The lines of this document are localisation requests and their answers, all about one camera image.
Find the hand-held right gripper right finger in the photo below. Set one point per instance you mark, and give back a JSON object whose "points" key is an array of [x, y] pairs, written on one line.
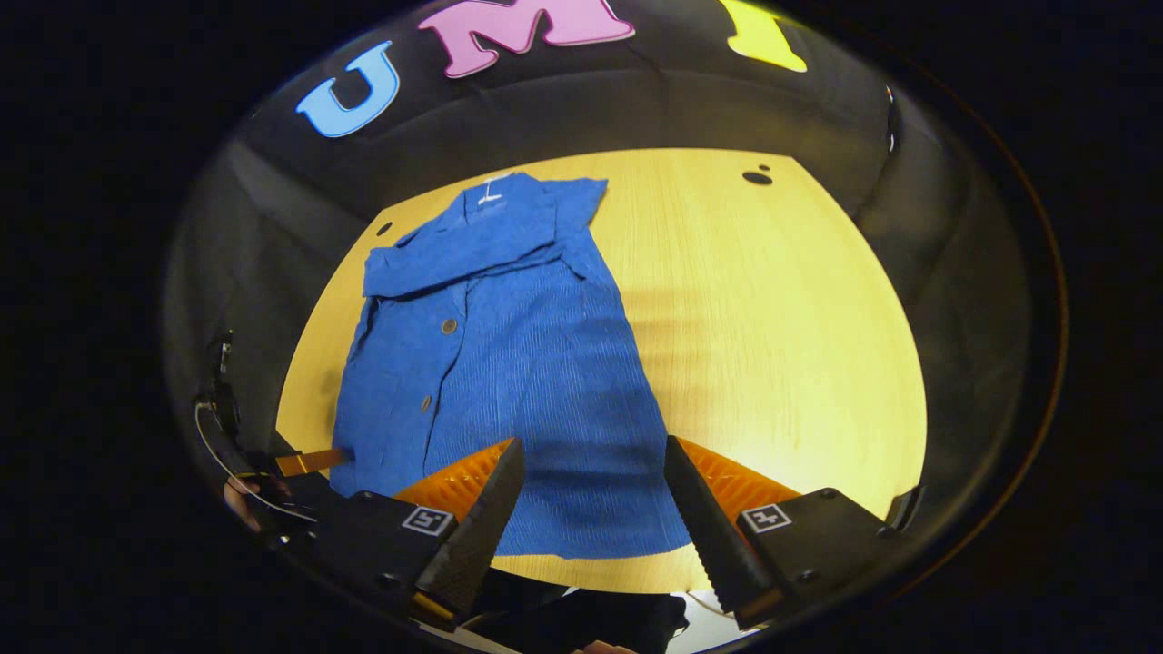
{"points": [[709, 536]]}

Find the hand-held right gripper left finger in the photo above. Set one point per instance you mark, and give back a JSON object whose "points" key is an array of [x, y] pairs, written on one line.
{"points": [[482, 527]]}

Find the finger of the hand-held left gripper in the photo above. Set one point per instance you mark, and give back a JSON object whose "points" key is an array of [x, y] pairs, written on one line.
{"points": [[309, 460]]}

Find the blue button shirt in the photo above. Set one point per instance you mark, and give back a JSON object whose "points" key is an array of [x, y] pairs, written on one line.
{"points": [[527, 363]]}

